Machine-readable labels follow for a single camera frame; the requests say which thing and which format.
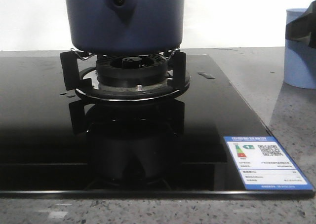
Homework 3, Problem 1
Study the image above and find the black gripper finger cup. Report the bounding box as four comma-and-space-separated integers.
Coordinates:
285, 1, 316, 48

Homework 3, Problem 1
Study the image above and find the light blue ribbed cup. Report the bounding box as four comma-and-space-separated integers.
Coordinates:
284, 8, 316, 89

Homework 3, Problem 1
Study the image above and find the dark blue cooking pot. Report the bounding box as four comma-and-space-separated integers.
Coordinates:
66, 0, 184, 55

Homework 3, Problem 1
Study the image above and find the right burner with pot support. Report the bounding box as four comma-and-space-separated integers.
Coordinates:
60, 48, 190, 102

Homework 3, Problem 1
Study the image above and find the blue energy label sticker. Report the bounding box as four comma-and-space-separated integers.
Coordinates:
224, 136, 314, 190

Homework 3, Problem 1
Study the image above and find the black glass gas stove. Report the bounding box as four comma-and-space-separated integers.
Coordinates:
0, 55, 316, 199

